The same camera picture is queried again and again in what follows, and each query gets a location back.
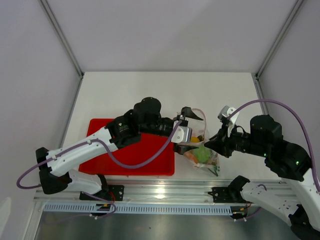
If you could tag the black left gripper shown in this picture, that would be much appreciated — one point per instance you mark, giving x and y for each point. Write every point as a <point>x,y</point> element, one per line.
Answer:
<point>187,112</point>

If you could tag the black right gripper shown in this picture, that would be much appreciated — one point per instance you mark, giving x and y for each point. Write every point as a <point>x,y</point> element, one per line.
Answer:
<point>220,142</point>

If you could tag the yellow lemon fruit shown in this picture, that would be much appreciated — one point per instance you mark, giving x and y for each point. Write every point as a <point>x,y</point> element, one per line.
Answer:
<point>194,139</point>

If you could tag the green round fruit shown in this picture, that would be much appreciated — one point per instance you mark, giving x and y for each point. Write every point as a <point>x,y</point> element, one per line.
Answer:
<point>202,153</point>

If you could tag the clear zip top bag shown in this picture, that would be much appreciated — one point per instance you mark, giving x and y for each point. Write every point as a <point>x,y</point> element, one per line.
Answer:
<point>201,128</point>

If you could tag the longan bunch with leaves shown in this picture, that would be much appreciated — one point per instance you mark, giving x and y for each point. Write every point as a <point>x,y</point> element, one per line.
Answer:
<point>201,138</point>

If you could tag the green onion stalk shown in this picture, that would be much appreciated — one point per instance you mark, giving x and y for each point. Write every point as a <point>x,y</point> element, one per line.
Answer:
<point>214,169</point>

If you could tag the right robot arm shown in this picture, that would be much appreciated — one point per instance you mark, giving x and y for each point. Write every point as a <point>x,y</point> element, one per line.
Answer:
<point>287,160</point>

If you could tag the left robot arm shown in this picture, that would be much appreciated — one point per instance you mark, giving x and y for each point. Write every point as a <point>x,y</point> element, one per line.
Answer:
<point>57,167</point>

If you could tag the red plastic tray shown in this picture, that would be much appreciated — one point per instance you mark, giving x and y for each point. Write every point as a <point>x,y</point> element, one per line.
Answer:
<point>163,165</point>

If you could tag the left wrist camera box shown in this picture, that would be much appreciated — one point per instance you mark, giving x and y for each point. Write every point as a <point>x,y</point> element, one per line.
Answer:
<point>182,134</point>

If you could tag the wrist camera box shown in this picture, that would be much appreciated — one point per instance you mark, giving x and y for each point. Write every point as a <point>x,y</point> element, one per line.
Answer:
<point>182,134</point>
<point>224,114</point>

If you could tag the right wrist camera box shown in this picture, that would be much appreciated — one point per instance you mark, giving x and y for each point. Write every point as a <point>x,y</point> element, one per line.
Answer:
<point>224,114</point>

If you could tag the aluminium frame rail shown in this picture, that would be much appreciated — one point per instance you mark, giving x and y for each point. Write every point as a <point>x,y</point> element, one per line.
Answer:
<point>164,191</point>

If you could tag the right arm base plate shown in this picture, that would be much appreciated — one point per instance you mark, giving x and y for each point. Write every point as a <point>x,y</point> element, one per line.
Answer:
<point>225,195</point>

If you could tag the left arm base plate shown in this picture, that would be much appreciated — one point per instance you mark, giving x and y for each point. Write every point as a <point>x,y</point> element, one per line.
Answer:
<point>110,193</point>

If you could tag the white slotted cable duct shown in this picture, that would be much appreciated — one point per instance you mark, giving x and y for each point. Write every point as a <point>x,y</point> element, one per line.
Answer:
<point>130,208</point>

